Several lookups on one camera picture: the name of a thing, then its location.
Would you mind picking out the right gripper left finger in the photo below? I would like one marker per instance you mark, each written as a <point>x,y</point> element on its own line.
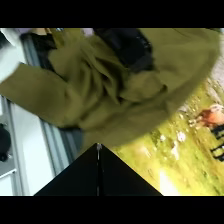
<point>78,178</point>

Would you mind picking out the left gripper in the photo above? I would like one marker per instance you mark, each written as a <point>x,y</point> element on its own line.
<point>128,46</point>

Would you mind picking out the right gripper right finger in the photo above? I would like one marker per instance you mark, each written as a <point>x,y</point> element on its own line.
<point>120,180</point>

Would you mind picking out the olive green garment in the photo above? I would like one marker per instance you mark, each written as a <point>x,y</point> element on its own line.
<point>110,100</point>

